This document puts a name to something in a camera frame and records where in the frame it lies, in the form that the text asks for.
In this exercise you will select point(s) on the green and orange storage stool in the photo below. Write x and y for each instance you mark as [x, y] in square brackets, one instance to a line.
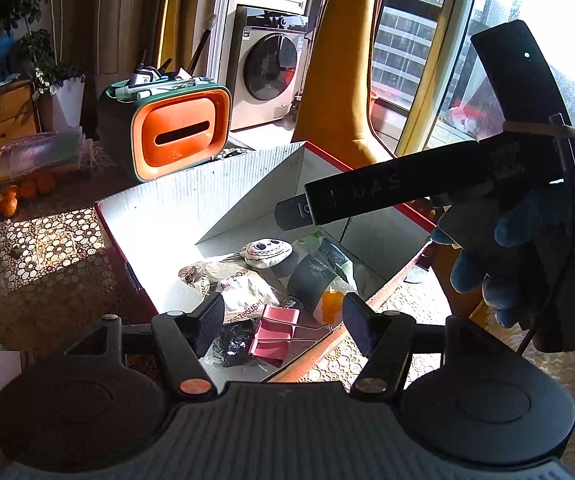
[177, 130]

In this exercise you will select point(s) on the tall green potted plant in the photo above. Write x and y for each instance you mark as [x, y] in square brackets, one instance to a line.
[32, 20]

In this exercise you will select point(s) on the glass balcony window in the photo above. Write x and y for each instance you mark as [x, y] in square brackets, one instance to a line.
[407, 35]

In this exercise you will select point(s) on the white plant pot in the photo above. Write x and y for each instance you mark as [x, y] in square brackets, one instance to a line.
[64, 105]

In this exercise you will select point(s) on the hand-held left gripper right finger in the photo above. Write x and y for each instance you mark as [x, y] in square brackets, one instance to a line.
[362, 327]

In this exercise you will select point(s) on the white cardboard box red rim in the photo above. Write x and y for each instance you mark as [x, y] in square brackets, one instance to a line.
[167, 220]

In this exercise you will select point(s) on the clear plastic storage case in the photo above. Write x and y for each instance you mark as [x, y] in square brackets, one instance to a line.
[37, 152]

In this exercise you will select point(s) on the person's right hand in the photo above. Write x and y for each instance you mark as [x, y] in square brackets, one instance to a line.
[472, 240]

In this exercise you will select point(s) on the pink binder clip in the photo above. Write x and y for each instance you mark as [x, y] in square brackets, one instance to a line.
[272, 332]

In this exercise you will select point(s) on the silver washing machine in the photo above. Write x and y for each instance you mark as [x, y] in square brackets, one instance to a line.
[267, 65]

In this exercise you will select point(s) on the white paper card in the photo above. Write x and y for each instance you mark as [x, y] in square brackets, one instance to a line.
[3, 370]

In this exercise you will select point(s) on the cream floor air conditioner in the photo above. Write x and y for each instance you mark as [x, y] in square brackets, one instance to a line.
[127, 15]

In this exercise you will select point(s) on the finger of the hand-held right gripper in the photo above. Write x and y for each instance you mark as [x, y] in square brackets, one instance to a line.
[292, 212]

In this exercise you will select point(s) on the yellow curtain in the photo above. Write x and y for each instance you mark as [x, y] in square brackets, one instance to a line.
[172, 10]

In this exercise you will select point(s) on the white wrapper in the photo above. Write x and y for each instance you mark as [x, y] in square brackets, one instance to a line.
[232, 285]

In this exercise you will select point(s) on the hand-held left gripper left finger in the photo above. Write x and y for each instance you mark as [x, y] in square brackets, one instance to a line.
[210, 322]

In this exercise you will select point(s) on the dark grey tape roll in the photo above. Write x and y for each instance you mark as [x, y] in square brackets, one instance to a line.
[307, 280]

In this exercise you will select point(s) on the clear plastic bag with orange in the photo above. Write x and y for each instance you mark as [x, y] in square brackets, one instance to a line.
[335, 280]

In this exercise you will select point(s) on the black wrapper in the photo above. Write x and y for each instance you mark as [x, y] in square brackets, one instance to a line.
[235, 345]

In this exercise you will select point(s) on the white skull-face plush pouch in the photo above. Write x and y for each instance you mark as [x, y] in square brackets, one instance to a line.
[266, 254]

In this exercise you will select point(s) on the lace-covered desktop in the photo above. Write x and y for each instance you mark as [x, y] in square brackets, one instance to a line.
[42, 270]

